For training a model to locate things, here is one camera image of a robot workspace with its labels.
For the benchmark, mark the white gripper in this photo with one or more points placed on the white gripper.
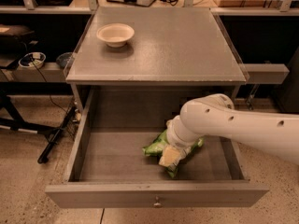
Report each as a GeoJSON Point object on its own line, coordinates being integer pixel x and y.
{"type": "Point", "coordinates": [179, 145]}

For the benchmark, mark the green rice chip bag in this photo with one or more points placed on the green rice chip bag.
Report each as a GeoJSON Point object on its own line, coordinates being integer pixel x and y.
{"type": "Point", "coordinates": [155, 149]}

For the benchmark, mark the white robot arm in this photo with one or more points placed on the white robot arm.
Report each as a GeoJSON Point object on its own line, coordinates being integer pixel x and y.
{"type": "Point", "coordinates": [215, 115]}

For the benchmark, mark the metal drawer knob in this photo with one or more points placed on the metal drawer knob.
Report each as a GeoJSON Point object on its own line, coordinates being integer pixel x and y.
{"type": "Point", "coordinates": [157, 203]}

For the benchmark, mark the open grey top drawer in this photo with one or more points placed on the open grey top drawer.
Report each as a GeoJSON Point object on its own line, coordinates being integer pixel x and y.
{"type": "Point", "coordinates": [107, 168]}

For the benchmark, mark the grey cabinet with counter top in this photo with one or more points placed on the grey cabinet with counter top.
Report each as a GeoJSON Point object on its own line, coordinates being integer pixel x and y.
{"type": "Point", "coordinates": [179, 46]}

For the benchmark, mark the white paper bowl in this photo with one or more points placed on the white paper bowl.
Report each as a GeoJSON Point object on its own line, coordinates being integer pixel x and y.
{"type": "Point", "coordinates": [115, 35]}

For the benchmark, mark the dark round bowl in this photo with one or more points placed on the dark round bowl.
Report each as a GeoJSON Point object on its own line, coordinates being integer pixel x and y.
{"type": "Point", "coordinates": [64, 59]}

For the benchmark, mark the grey shelf rack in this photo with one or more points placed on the grey shelf rack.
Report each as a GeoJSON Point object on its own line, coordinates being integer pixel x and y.
{"type": "Point", "coordinates": [60, 29]}

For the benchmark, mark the white bowl with black cable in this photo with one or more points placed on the white bowl with black cable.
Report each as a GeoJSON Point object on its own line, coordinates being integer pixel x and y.
{"type": "Point", "coordinates": [32, 60]}

